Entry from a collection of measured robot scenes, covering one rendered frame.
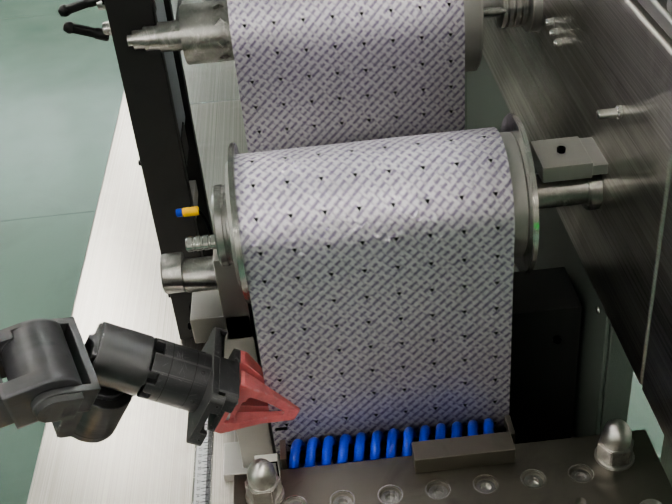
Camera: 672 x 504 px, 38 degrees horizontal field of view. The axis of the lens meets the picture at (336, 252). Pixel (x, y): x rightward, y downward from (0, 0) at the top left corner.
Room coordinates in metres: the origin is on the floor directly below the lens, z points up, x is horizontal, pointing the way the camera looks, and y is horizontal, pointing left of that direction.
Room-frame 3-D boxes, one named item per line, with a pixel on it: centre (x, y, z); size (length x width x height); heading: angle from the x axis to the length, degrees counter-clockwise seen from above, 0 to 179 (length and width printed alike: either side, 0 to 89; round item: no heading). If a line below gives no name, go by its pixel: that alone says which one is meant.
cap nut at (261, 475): (0.63, 0.09, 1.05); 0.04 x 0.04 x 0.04
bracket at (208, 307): (0.79, 0.12, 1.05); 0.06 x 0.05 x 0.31; 91
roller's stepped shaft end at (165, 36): (1.01, 0.17, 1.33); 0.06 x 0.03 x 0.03; 91
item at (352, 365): (0.70, -0.04, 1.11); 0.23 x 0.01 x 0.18; 91
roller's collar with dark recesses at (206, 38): (1.01, 0.11, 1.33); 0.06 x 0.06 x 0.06; 1
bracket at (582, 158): (0.76, -0.22, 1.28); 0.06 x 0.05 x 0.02; 91
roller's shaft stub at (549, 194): (0.76, -0.21, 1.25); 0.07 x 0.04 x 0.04; 91
